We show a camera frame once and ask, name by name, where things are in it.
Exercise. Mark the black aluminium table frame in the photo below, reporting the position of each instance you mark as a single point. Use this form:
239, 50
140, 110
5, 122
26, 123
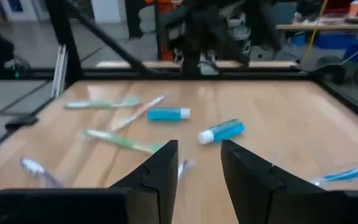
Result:
259, 75

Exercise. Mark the black frame bracket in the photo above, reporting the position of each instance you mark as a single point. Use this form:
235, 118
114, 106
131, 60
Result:
20, 122

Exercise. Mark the orange toothbrush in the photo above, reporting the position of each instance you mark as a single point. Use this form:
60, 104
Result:
137, 113

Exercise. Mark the green toothbrush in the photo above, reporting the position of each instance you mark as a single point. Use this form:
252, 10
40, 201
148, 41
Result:
101, 104
120, 141

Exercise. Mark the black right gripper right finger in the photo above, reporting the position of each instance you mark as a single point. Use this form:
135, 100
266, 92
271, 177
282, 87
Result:
259, 199

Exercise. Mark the purple toothbrush in clear wrapper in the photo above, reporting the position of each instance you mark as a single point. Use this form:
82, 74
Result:
33, 168

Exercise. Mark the blue toothbrush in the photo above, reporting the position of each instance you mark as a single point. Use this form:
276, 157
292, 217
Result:
346, 175
183, 168

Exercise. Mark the teal tube aloft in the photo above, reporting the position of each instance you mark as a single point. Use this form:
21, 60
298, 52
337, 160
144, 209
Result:
224, 131

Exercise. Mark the orange cup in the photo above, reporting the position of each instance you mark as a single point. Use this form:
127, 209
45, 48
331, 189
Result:
354, 7

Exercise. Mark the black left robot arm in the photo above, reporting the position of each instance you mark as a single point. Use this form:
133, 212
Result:
197, 37

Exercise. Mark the white light bar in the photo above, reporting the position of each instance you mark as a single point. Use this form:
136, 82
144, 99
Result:
59, 71

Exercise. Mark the wooden workbench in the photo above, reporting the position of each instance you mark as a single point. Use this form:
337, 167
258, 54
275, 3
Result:
325, 26

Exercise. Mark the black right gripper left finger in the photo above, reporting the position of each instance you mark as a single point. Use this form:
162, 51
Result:
148, 199

